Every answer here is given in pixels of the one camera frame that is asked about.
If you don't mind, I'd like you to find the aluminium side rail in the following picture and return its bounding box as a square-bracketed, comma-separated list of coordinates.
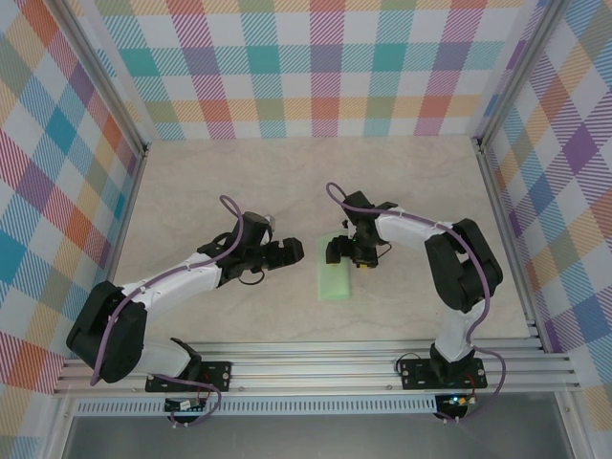
[472, 138, 546, 353]
[84, 142, 152, 358]

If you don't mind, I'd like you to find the aluminium corner post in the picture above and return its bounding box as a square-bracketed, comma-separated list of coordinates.
[471, 0, 565, 154]
[55, 0, 152, 157]

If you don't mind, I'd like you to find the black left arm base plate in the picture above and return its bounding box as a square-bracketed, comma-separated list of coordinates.
[144, 361, 234, 394]

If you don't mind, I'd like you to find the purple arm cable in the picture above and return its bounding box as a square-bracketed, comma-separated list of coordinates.
[325, 182, 509, 426]
[89, 193, 257, 429]

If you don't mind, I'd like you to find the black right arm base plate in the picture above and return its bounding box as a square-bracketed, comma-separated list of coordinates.
[399, 357, 489, 391]

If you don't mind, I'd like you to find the circuit board with green light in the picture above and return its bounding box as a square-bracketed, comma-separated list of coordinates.
[442, 392, 479, 408]

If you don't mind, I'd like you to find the grey metal shelf panel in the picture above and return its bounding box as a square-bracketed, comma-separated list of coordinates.
[61, 414, 575, 459]

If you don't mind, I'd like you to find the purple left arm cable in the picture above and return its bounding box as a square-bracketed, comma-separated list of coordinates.
[89, 193, 257, 429]

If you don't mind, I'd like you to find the aluminium mounting rail frame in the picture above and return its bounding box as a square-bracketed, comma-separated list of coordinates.
[52, 339, 582, 398]

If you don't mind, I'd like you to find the light green paper sheet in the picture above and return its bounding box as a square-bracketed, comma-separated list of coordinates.
[315, 231, 356, 302]

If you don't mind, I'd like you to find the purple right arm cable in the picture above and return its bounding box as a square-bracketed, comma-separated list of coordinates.
[325, 182, 509, 426]

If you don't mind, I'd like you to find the slotted grey cable duct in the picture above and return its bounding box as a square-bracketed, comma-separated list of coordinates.
[75, 395, 439, 416]

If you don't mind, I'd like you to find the small dark circuit board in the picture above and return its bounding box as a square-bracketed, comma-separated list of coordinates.
[164, 399, 208, 413]

